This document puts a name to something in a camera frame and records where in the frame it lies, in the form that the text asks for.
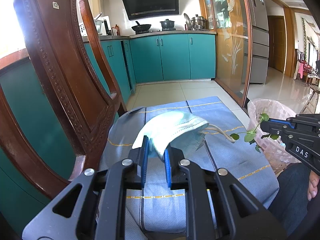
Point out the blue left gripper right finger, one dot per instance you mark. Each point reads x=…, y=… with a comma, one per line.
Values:
x=167, y=164

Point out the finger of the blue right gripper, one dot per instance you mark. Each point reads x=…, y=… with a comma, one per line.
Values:
x=279, y=123

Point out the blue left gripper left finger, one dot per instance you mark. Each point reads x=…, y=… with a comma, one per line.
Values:
x=145, y=153

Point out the light blue face mask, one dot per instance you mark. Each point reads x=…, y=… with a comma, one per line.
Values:
x=177, y=129

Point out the green leafy stem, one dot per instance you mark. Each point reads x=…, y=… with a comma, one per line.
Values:
x=251, y=134

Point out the teal lower kitchen cabinets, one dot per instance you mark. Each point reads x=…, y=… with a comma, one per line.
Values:
x=21, y=201

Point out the person right hand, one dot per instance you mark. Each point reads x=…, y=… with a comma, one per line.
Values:
x=313, y=185

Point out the wooden side table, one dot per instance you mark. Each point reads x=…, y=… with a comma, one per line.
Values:
x=311, y=103

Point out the person leg in jeans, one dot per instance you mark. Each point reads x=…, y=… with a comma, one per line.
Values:
x=290, y=204

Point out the silver refrigerator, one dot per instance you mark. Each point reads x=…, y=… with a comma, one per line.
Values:
x=260, y=38

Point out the brown wooden door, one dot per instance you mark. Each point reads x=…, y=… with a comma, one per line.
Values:
x=277, y=43

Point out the black wok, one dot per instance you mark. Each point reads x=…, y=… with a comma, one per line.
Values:
x=141, y=28

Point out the brown sauce bottle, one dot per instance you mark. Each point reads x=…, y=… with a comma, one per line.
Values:
x=116, y=30

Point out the wooden frosted glass door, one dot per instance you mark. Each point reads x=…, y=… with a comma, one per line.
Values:
x=231, y=21

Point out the dark cooking pot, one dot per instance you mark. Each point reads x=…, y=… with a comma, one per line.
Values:
x=167, y=25

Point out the dark wooden chair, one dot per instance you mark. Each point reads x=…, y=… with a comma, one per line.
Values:
x=64, y=47

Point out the steel pot lid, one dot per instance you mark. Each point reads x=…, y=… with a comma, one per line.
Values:
x=187, y=22

